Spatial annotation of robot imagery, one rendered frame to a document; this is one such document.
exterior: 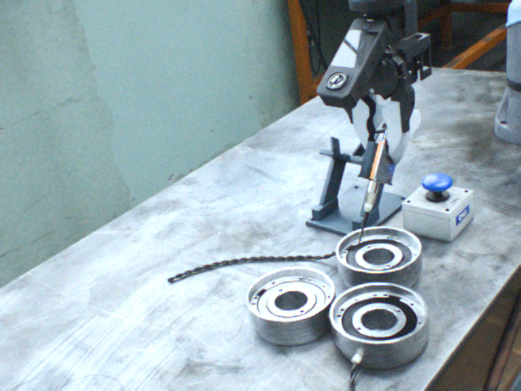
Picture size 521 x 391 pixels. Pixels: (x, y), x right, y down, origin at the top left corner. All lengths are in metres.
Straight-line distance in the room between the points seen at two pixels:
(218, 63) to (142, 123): 0.46
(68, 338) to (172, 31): 1.96
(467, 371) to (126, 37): 1.83
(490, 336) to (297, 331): 0.49
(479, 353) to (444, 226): 0.29
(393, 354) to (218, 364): 0.20
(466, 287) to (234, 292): 0.29
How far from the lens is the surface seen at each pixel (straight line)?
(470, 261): 0.92
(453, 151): 1.21
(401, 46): 0.86
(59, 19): 2.43
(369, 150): 0.89
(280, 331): 0.79
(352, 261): 0.88
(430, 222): 0.96
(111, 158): 2.61
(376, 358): 0.75
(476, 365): 1.15
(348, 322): 0.78
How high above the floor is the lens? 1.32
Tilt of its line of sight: 27 degrees down
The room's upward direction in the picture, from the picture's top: 9 degrees counter-clockwise
